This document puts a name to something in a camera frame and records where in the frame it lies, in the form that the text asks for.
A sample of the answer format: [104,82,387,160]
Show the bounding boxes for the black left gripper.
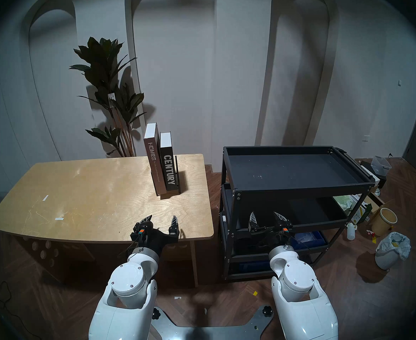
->
[130,215,180,255]

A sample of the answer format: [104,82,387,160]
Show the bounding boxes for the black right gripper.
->
[248,211,294,250]

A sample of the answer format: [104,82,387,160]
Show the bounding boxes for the black CENTURY book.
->
[159,132,179,192]

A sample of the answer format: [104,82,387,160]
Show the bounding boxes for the brown HOMES book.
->
[143,123,168,196]

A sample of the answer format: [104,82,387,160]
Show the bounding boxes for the blue bin in cart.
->
[293,231,327,251]

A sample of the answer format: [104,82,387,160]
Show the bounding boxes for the black three-tier utility cart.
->
[219,146,375,281]

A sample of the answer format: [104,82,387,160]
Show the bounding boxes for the light wooden table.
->
[0,153,214,287]

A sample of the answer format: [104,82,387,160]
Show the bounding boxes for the open cardboard box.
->
[362,192,396,223]

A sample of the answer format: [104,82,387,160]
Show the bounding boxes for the white box beside cart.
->
[360,163,381,183]

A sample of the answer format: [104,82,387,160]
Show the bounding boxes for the yellow plastic bucket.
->
[371,208,398,237]

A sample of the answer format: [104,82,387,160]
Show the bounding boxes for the clear plastic storage box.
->
[371,156,392,176]

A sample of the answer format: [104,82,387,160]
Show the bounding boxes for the white bagged trash bin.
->
[375,232,411,271]

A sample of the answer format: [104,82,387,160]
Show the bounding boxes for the tall green potted plant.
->
[69,37,147,157]

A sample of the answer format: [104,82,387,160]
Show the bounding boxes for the black wire book rack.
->
[155,171,182,197]

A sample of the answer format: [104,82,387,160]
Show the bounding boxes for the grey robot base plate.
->
[148,306,276,340]

